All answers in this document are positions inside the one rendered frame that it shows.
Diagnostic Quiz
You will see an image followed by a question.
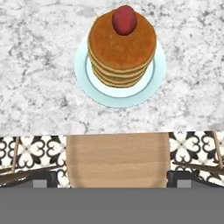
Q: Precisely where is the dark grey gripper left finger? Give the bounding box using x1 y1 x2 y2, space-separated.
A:
0 170 59 189

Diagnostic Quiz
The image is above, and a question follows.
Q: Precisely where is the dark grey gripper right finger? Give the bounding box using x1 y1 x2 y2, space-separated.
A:
166 170 224 189

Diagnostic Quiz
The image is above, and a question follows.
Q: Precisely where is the brown pancake stack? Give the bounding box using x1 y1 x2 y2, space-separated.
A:
87 10 158 89

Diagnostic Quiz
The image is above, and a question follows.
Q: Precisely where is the red strawberry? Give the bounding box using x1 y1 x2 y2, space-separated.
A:
112 4 138 37

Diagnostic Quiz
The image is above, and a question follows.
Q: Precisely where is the light wooden stool seat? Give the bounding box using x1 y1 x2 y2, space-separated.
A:
66 132 171 189

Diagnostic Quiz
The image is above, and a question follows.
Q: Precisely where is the pale blue round plate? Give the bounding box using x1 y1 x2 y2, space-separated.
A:
73 34 167 109

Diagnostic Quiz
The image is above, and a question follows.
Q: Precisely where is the brown wooden stool frame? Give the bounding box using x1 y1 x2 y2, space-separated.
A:
171 130 224 177
0 136 60 186

